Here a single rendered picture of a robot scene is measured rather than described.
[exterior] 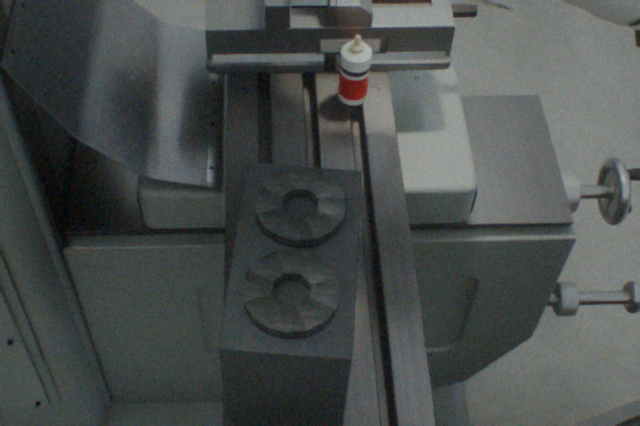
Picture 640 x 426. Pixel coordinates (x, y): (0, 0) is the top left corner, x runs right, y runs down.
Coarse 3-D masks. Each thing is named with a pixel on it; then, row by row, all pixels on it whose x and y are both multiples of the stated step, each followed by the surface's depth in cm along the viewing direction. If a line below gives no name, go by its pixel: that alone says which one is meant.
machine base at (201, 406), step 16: (448, 400) 181; (464, 400) 189; (112, 416) 177; (128, 416) 177; (144, 416) 177; (160, 416) 177; (176, 416) 177; (192, 416) 177; (208, 416) 177; (448, 416) 179; (464, 416) 184
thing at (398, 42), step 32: (224, 0) 126; (256, 0) 127; (288, 0) 121; (384, 0) 130; (416, 0) 131; (448, 0) 128; (224, 32) 123; (256, 32) 123; (288, 32) 124; (320, 32) 124; (352, 32) 124; (384, 32) 125; (416, 32) 125; (448, 32) 126; (224, 64) 126; (256, 64) 127; (288, 64) 127; (320, 64) 127; (384, 64) 128; (416, 64) 128; (448, 64) 129
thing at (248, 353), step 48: (288, 192) 89; (336, 192) 90; (240, 240) 87; (288, 240) 86; (336, 240) 88; (240, 288) 84; (288, 288) 84; (336, 288) 83; (240, 336) 81; (288, 336) 80; (336, 336) 81; (240, 384) 85; (288, 384) 85; (336, 384) 84
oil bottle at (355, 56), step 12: (348, 48) 119; (360, 48) 117; (348, 60) 118; (360, 60) 118; (348, 72) 119; (360, 72) 119; (348, 84) 121; (360, 84) 121; (348, 96) 123; (360, 96) 123
